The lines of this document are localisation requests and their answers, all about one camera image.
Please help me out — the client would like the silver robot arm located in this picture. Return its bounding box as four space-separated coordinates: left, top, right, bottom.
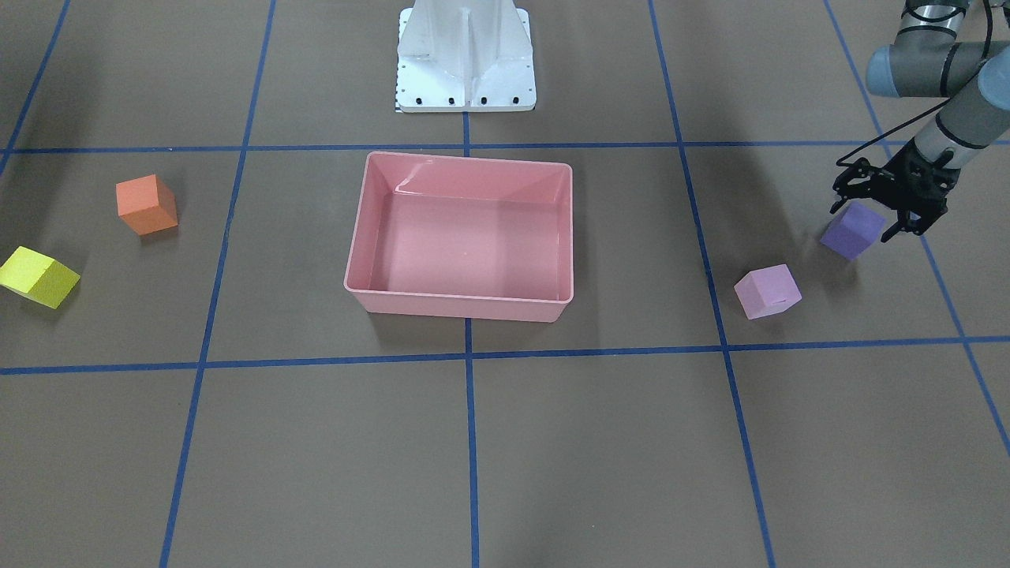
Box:
831 1 1009 242

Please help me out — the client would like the orange foam block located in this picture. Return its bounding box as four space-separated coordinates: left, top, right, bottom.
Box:
115 175 179 236

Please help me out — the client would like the purple foam block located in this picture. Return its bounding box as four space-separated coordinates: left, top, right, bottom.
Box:
820 202 887 261

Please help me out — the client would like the pink plastic bin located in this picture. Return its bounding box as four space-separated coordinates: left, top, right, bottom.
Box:
343 151 574 323

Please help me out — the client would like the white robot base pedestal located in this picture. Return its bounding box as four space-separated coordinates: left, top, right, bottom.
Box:
395 1 537 113

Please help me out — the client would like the pink foam block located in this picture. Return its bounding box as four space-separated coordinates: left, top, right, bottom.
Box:
735 263 803 320

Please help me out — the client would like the yellow foam block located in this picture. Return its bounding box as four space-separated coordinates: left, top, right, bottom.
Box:
1 247 80 309

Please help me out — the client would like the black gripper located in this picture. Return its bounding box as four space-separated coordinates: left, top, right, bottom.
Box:
829 143 960 242

